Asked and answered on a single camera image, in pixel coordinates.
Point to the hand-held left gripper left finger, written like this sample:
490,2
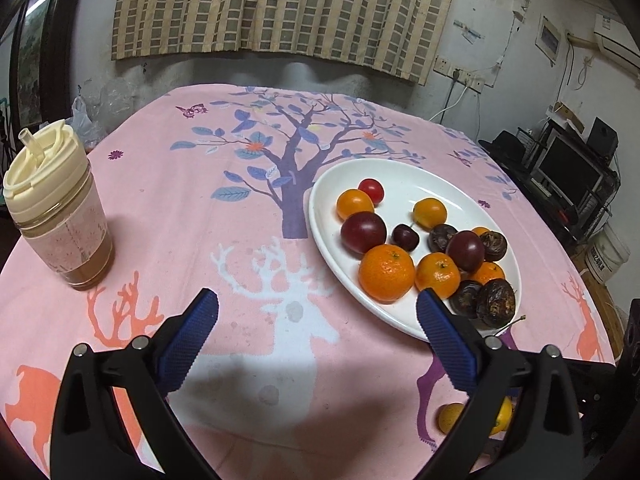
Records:
187,345

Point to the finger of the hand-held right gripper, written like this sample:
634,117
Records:
632,332

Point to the black speaker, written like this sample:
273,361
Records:
602,135

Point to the dark cherry with stem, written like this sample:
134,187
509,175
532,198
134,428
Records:
404,237

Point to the white oval plate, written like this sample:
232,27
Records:
330,230

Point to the yellow mandarin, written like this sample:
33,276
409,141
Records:
502,415

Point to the computer monitor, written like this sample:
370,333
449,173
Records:
570,167

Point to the white air conditioner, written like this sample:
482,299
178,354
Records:
617,35

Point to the large orange mandarin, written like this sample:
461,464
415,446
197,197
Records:
386,272

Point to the clear plastic bag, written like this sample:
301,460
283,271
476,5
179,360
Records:
80,117

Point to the dark brown water chestnut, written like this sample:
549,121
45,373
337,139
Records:
442,237
494,246
465,297
496,302

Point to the black computer desk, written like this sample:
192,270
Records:
555,210

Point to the cup with cream lid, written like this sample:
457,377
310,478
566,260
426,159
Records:
65,230

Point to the checked beige curtain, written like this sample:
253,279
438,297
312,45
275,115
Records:
280,5

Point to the small orange mandarin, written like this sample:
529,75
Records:
480,231

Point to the red cherry tomato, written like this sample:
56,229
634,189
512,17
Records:
371,190

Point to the pink deer print tablecloth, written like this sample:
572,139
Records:
225,240

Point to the white plastic bucket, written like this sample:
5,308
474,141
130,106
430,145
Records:
607,255

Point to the yellowish orange mandarin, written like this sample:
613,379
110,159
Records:
429,212

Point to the white wall socket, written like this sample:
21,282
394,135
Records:
443,65

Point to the dark purple plum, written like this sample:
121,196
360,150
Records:
465,250
363,231

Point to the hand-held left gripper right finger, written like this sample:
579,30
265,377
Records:
445,345

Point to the white wall panel box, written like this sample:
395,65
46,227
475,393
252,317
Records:
547,40

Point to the dark wooden framed picture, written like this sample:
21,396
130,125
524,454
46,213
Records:
30,35

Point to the small tan longan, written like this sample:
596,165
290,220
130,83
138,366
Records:
450,417

